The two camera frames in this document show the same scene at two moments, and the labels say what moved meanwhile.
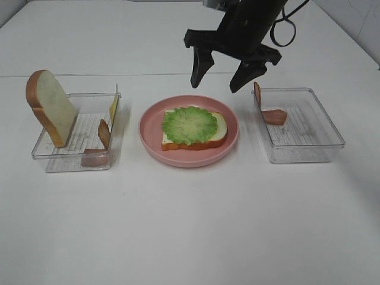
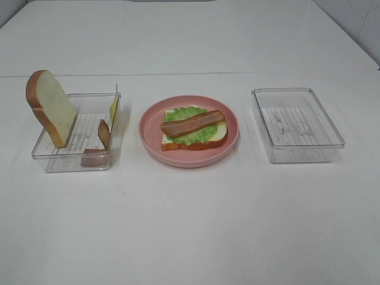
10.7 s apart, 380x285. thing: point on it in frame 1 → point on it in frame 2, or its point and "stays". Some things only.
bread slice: (217, 138) stays
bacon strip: (276, 117) → (175, 127)
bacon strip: (98, 157) stays
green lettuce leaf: (189, 125) stays
